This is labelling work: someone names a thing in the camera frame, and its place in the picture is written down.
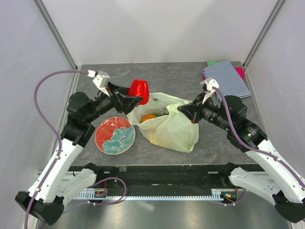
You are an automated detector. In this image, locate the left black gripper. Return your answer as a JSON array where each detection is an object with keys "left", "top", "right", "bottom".
[{"left": 85, "top": 81, "right": 143, "bottom": 122}]

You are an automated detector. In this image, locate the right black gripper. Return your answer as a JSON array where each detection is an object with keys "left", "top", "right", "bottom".
[{"left": 178, "top": 92, "right": 233, "bottom": 132}]

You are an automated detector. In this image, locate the red toy bell pepper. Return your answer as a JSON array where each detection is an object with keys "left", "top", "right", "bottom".
[{"left": 128, "top": 79, "right": 150, "bottom": 105}]

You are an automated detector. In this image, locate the green avocado print plastic bag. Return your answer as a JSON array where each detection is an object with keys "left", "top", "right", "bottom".
[{"left": 127, "top": 93, "right": 199, "bottom": 153}]

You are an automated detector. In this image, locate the orange toy pineapple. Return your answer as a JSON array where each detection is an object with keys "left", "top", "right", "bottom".
[{"left": 140, "top": 112, "right": 167, "bottom": 123}]

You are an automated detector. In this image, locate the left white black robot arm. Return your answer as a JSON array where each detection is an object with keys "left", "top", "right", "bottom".
[{"left": 15, "top": 80, "right": 149, "bottom": 226}]

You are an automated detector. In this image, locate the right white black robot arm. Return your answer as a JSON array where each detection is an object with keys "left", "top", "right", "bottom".
[{"left": 178, "top": 93, "right": 305, "bottom": 223}]

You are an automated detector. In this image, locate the patterned ceramic plate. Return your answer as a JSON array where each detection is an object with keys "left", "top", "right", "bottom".
[{"left": 94, "top": 117, "right": 135, "bottom": 156}]

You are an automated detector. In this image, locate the blue white striped cloth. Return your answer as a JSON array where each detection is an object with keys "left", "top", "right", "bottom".
[{"left": 202, "top": 61, "right": 252, "bottom": 98}]

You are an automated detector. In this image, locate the green folded cloth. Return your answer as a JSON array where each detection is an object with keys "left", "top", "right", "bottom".
[{"left": 207, "top": 61, "right": 218, "bottom": 66}]

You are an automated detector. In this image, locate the magenta folded cloth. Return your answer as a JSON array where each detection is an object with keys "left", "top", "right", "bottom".
[{"left": 235, "top": 67, "right": 245, "bottom": 81}]

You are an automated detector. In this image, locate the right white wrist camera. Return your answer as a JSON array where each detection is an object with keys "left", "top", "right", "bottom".
[{"left": 200, "top": 77, "right": 219, "bottom": 104}]

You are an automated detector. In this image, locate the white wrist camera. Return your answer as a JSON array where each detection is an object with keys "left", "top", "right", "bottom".
[
  {"left": 87, "top": 70, "right": 110, "bottom": 97},
  {"left": 200, "top": 77, "right": 219, "bottom": 104}
]

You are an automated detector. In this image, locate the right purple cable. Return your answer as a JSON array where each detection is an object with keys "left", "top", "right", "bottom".
[{"left": 212, "top": 86, "right": 305, "bottom": 191}]

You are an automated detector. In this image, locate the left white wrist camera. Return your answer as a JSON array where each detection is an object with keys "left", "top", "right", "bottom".
[{"left": 87, "top": 70, "right": 110, "bottom": 97}]

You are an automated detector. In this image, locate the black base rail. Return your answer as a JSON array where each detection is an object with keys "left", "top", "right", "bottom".
[{"left": 84, "top": 163, "right": 238, "bottom": 196}]

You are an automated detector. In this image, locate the grey slotted cable duct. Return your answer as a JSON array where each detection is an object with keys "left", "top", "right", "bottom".
[{"left": 74, "top": 189, "right": 233, "bottom": 201}]

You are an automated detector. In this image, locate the left aluminium frame post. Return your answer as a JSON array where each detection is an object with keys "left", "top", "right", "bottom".
[{"left": 33, "top": 0, "right": 78, "bottom": 70}]

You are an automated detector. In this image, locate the aluminium frame post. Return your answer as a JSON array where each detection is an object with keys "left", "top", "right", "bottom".
[
  {"left": 33, "top": 0, "right": 78, "bottom": 70},
  {"left": 243, "top": 0, "right": 286, "bottom": 69}
]

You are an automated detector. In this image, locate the right aluminium frame post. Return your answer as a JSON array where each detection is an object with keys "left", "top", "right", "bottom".
[{"left": 243, "top": 0, "right": 286, "bottom": 69}]

